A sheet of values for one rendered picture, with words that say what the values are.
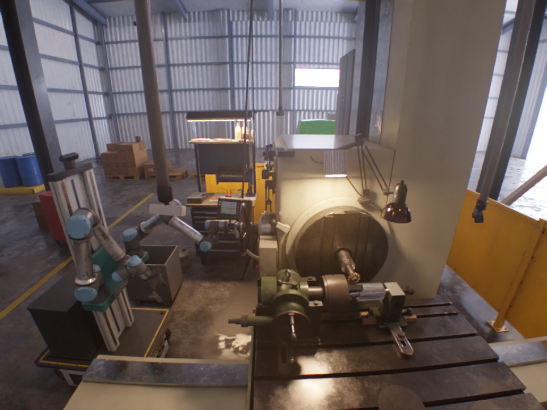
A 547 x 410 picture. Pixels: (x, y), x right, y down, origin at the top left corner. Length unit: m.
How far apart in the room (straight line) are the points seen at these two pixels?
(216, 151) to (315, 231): 2.46
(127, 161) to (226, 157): 5.92
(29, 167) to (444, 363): 10.03
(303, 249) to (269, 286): 0.33
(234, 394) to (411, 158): 1.62
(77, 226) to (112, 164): 7.99
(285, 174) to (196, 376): 1.23
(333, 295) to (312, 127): 4.55
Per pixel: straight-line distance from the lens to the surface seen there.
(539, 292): 3.25
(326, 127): 5.60
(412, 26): 1.60
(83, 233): 1.59
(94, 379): 1.89
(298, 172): 1.42
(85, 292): 1.78
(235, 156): 3.59
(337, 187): 1.48
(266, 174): 1.68
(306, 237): 1.45
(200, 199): 3.38
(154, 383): 1.74
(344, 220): 1.44
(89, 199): 2.15
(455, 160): 1.77
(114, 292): 2.04
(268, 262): 1.53
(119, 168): 9.41
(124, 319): 2.67
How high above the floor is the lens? 2.10
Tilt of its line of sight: 21 degrees down
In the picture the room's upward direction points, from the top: straight up
